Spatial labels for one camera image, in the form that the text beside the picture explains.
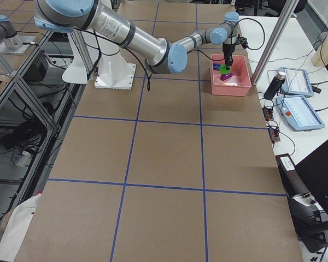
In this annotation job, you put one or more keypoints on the near teach pendant tablet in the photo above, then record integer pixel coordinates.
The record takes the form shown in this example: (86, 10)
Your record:
(298, 113)

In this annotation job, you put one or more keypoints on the green toy block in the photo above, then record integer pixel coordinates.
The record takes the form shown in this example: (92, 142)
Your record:
(224, 69)

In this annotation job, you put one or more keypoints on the purple toy block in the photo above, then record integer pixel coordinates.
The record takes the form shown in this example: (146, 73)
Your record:
(224, 77)

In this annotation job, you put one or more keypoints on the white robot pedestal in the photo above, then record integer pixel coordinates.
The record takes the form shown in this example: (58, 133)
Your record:
(94, 57)

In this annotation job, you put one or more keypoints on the long blue toy block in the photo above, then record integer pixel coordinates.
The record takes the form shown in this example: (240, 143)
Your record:
(216, 66)

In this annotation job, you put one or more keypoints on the pink plastic box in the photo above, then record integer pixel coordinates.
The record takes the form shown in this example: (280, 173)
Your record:
(238, 84)

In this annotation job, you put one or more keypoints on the far teach pendant tablet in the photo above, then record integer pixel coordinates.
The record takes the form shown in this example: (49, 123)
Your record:
(296, 82)

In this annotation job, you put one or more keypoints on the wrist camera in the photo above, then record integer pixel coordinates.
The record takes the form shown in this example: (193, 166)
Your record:
(242, 41)

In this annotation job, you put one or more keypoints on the aluminium frame post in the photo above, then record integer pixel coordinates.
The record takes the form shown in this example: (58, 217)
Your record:
(280, 26)

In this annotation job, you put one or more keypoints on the teach pendant tablet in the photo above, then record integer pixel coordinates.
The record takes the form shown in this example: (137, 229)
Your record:
(296, 82)
(298, 113)

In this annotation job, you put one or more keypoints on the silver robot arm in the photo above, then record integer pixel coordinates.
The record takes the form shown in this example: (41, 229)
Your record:
(161, 56)

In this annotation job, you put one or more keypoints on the black laptop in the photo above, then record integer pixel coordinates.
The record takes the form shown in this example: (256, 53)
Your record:
(313, 171)

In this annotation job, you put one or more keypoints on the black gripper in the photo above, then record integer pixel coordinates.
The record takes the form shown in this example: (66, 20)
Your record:
(227, 49)

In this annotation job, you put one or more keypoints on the black water bottle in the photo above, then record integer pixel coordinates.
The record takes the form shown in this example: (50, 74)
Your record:
(275, 85)

